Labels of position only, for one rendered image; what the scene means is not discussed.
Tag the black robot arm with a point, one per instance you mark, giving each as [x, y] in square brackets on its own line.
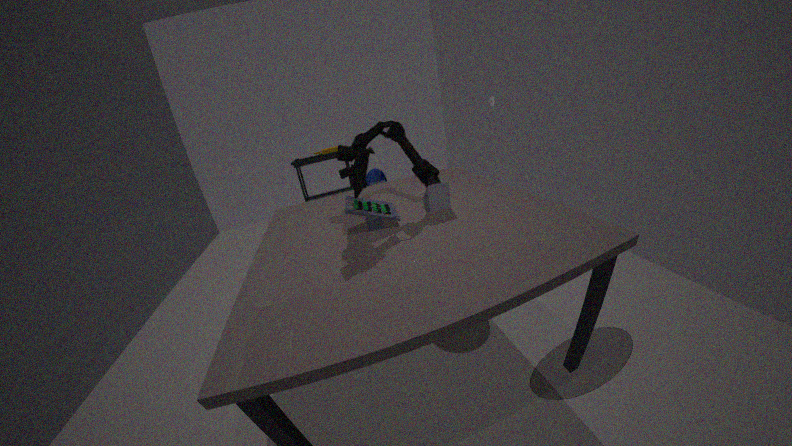
[422, 168]

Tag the grey switch panel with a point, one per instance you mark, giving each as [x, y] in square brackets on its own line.
[374, 211]

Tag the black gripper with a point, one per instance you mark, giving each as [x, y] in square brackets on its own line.
[359, 182]

